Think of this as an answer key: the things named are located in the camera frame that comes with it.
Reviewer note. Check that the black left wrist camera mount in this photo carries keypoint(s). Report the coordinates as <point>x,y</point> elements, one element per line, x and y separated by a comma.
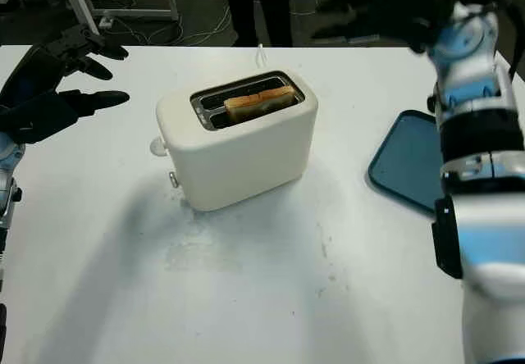
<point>37,124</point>

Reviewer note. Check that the person in black trousers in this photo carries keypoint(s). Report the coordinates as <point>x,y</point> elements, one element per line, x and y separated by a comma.
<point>258,7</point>

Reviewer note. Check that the toasted bread slice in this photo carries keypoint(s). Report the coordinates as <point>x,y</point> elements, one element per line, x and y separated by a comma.
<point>258,103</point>

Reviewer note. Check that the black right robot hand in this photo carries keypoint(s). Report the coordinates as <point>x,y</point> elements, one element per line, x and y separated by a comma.
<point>389,3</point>

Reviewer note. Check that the blue plastic tray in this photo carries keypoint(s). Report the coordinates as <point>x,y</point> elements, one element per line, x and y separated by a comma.
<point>406,163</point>

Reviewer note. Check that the white power strip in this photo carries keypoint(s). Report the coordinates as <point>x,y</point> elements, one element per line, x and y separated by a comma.
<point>106,22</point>

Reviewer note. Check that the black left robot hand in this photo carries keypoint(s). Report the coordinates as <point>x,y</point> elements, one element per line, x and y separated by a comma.
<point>28,73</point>

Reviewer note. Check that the white two-slot toaster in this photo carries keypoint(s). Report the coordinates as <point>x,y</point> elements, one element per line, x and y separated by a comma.
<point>242,163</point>

